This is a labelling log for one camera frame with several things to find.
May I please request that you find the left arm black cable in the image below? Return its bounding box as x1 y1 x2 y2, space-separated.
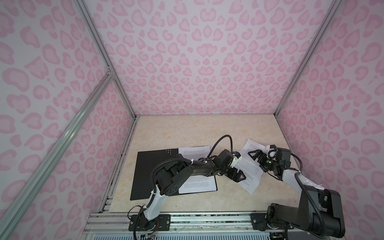
206 134 234 160

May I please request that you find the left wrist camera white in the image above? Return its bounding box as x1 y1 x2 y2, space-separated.
230 152 242 168

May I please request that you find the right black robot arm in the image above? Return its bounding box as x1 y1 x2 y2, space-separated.
248 145 346 239

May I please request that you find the aluminium frame post back left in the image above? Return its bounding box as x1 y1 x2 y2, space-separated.
73 0 137 120

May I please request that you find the printed paper sheet wall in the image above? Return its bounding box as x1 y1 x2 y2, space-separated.
178 146 218 195

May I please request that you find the aluminium frame strut diagonal left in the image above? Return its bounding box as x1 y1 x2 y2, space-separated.
1 74 114 240

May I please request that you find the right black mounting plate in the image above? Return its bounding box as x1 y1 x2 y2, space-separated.
250 212 294 232

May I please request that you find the aluminium frame post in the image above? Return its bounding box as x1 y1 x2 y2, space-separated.
73 0 137 120
274 0 345 118

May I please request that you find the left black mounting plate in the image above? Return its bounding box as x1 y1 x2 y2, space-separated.
129 214 171 232

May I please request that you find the aluminium frame post back right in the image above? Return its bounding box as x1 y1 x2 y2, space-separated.
274 0 345 118

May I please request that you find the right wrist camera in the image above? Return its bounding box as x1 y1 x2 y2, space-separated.
266 145 278 159

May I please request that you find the printed paper sheet corner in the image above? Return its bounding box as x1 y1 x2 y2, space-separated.
235 139 267 195

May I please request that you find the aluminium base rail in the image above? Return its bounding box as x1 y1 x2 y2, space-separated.
81 211 316 240

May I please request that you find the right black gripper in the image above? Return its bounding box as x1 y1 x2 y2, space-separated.
248 149 280 172

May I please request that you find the black mounting plate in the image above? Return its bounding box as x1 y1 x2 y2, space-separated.
250 212 294 232
129 214 171 232

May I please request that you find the blue black file folder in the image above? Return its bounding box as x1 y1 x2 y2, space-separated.
130 146 218 201

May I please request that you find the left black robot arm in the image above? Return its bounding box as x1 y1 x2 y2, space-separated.
141 150 246 221

